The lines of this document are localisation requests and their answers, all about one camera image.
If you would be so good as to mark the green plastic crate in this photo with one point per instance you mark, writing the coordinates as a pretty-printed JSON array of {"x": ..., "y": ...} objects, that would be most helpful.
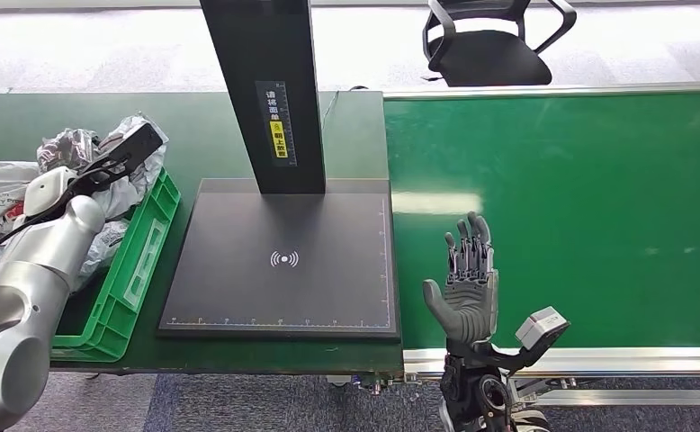
[{"x": 129, "y": 280}]

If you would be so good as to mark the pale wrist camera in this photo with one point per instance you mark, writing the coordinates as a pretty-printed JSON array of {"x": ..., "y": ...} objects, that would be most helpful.
[
  {"x": 46, "y": 191},
  {"x": 541, "y": 328}
]

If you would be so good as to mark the silver metal bracket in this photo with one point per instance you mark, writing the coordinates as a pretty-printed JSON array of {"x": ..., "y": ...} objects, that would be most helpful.
[{"x": 377, "y": 384}]

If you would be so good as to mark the black office chair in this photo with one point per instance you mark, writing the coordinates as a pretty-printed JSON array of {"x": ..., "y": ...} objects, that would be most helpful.
[{"x": 487, "y": 59}]

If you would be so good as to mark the black inbound scanner machine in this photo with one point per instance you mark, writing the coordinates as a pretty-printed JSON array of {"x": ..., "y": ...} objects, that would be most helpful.
[{"x": 314, "y": 286}]

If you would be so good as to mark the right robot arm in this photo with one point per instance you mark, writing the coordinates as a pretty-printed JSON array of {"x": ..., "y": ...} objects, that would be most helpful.
[{"x": 475, "y": 387}]

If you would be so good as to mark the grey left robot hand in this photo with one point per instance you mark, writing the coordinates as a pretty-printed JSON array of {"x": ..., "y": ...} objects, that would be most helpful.
[{"x": 138, "y": 146}]

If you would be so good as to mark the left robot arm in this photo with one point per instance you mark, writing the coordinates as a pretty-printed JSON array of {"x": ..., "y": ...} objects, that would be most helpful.
[{"x": 22, "y": 286}]

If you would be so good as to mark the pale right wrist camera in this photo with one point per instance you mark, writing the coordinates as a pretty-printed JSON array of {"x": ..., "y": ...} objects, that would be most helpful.
[{"x": 541, "y": 328}]

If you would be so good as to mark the yellow warning sticker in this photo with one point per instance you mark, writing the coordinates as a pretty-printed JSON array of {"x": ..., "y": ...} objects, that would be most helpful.
[{"x": 278, "y": 140}]

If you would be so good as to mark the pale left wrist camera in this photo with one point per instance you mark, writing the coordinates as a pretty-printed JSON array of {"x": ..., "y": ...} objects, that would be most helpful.
[{"x": 46, "y": 191}]

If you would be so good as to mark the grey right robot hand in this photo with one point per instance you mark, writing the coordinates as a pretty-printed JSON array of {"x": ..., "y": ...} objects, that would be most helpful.
[{"x": 469, "y": 304}]

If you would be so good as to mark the dark green table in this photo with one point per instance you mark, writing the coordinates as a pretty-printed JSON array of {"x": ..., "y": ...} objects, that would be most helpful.
[{"x": 207, "y": 137}]

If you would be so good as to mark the green conveyor belt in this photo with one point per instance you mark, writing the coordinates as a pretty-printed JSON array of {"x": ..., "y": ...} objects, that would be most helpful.
[{"x": 624, "y": 208}]

